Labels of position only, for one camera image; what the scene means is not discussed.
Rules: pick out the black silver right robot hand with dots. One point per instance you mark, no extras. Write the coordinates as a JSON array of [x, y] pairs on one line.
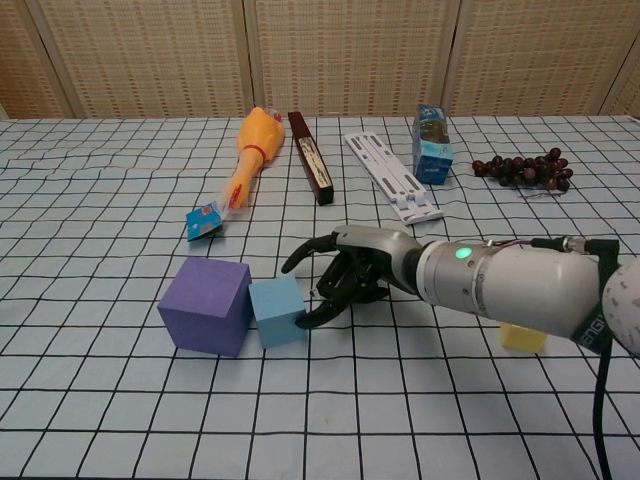
[[380, 245]]

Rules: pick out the light blue foam cube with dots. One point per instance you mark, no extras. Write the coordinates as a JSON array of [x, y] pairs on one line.
[[277, 315]]

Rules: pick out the small yellow foam cube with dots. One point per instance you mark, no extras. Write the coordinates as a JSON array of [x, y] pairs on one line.
[[520, 337]]

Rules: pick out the large purple foam cube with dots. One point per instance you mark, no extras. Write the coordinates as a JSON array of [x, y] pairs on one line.
[[200, 310]]

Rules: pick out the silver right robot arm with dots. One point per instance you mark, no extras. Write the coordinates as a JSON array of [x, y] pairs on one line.
[[515, 285]]

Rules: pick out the white folding laptop stand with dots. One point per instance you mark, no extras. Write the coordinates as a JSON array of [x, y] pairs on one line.
[[390, 175]]

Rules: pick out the blue cookie box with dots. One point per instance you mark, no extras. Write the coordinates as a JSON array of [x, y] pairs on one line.
[[432, 150]]

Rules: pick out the long dark red box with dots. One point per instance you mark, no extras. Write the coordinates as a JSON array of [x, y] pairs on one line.
[[312, 160]]

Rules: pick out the orange rubber chicken toy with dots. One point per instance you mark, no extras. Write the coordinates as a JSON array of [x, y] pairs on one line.
[[260, 137]]

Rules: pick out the dark red grape bunch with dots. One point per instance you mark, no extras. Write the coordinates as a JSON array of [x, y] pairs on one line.
[[530, 167]]

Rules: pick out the small blue snack packet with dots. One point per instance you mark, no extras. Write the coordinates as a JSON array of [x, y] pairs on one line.
[[202, 222]]

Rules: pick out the beige woven folding screen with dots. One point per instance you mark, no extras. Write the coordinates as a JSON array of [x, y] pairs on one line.
[[150, 55]]

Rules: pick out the light blue checkered tablecloth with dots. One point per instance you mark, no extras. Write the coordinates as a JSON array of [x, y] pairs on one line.
[[125, 400]]

